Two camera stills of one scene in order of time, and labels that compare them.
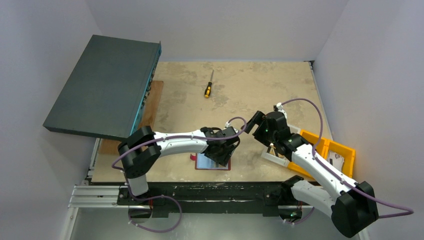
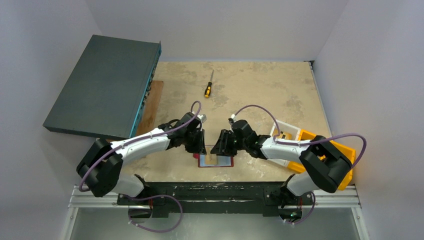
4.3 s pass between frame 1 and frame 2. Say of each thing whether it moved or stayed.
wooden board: stayed
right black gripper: moved
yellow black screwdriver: stayed
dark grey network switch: stayed
